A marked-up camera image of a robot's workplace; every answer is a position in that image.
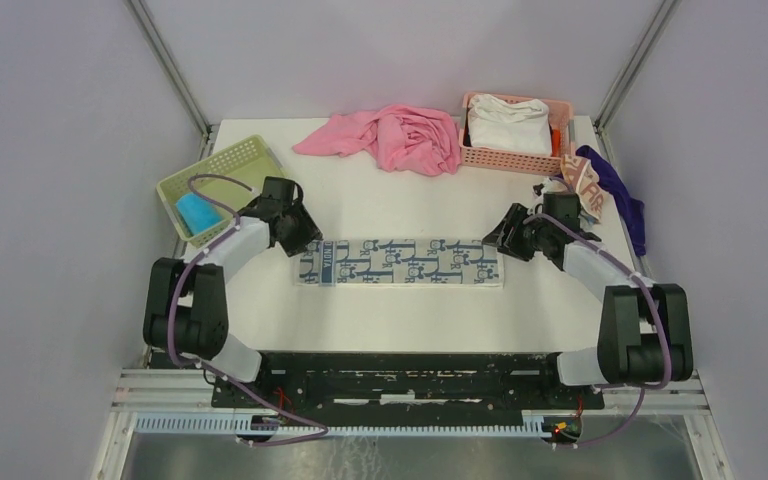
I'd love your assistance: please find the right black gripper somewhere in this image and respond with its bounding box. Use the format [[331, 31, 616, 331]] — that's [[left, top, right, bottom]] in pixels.
[[481, 202, 551, 263]]

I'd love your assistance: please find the blue white patterned cloth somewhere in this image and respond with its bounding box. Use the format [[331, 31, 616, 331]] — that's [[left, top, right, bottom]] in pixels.
[[294, 238, 504, 287]]

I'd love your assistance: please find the blue towel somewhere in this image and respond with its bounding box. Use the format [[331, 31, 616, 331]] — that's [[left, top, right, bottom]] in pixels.
[[175, 193, 222, 236]]

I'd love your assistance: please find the green plastic basket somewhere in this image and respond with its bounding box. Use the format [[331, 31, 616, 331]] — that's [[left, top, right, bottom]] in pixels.
[[156, 135, 286, 248]]

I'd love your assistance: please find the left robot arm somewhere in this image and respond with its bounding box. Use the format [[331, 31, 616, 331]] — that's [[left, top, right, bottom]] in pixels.
[[142, 176, 322, 407]]

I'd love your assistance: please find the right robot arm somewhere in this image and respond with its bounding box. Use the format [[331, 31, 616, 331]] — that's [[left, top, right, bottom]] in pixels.
[[482, 193, 694, 408]]

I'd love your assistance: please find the beige rabbit print towel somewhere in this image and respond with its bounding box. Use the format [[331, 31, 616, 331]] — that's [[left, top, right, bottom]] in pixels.
[[560, 155, 606, 223]]

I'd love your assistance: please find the white folded towel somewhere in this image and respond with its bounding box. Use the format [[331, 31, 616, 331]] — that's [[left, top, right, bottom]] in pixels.
[[467, 94, 553, 156]]

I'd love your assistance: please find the orange item in basket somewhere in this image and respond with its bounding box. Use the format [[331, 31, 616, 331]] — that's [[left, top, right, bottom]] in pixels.
[[550, 128, 561, 157]]

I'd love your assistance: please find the purple cloth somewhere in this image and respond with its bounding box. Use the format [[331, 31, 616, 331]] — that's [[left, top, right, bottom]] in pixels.
[[573, 145, 647, 257]]

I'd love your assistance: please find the pink plastic basket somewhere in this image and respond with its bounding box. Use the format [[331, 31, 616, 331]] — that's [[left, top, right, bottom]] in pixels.
[[459, 92, 575, 176]]

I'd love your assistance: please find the pink towel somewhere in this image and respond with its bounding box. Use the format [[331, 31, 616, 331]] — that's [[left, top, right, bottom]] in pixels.
[[292, 104, 462, 177]]

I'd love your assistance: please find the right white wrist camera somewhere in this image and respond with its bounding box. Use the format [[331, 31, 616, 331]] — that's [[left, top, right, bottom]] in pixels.
[[532, 181, 555, 197]]

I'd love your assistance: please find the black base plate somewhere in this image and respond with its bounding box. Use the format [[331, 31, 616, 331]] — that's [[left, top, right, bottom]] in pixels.
[[249, 351, 606, 430]]

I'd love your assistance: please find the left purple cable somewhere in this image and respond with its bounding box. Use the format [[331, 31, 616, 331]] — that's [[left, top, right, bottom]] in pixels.
[[166, 174, 330, 448]]

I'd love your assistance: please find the purple cable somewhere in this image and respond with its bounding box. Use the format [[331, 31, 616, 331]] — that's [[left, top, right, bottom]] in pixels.
[[166, 174, 330, 448], [524, 176, 673, 452]]

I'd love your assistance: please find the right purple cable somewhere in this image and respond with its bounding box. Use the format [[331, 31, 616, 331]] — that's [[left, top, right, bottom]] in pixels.
[[524, 176, 673, 452]]

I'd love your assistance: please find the white cable duct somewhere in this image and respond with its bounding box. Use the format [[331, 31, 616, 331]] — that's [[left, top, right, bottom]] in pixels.
[[134, 413, 550, 439]]

